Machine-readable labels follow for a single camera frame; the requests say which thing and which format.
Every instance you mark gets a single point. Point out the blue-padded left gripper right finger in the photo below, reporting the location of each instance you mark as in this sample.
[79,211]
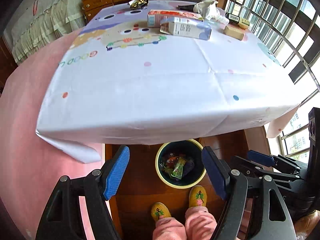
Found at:
[270,218]

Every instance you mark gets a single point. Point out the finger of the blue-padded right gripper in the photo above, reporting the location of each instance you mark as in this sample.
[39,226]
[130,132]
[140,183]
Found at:
[266,160]

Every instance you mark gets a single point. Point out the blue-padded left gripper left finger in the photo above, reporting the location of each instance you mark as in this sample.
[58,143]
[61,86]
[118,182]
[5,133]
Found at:
[61,218]

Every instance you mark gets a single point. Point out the green cream cardboard box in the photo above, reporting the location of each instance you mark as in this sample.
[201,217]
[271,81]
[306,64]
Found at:
[239,21]

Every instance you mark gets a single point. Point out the white blue milk carton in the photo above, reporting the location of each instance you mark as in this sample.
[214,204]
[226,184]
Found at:
[190,30]

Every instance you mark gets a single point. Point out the white paper bag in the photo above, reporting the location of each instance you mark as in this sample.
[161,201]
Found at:
[208,10]

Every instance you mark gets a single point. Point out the strawberry milk carton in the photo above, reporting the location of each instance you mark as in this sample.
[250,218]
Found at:
[156,16]

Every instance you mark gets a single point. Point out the black gold snack bag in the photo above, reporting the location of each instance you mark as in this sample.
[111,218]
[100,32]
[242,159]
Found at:
[138,4]

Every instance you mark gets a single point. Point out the yellow rimmed trash bin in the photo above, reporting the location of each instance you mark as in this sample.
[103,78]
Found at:
[167,157]

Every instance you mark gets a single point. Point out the pink bed sheet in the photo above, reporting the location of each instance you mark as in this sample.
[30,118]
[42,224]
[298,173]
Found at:
[30,167]

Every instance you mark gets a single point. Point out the right pink trouser leg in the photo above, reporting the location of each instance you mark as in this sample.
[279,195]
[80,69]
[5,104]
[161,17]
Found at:
[199,223]

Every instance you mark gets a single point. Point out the pink trouser leg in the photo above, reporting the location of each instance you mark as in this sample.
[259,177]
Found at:
[199,223]
[169,228]

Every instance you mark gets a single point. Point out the green snack wrapper in bin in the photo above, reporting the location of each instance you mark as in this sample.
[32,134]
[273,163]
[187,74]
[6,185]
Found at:
[178,169]

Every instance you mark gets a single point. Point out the left yellow embroidered slipper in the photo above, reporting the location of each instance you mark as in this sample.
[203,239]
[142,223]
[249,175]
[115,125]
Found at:
[159,211]

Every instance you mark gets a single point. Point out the left pink trouser leg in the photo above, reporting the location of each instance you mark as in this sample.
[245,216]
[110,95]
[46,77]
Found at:
[169,228]

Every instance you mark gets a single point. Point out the small tan cardboard box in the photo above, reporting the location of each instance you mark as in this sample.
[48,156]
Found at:
[234,32]

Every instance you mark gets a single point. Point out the metal window security grille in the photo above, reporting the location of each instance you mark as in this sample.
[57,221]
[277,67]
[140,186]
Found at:
[290,30]

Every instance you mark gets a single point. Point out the clear crumpled plastic bag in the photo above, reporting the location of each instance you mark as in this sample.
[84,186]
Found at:
[219,22]

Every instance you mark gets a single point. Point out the cartoon printed tablecloth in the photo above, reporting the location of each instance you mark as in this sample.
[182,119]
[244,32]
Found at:
[123,82]

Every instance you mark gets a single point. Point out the small black card box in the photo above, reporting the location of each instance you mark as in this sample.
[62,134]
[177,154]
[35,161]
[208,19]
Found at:
[189,7]

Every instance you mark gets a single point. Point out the lace cloth covered furniture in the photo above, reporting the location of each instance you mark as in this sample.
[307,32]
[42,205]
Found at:
[36,23]

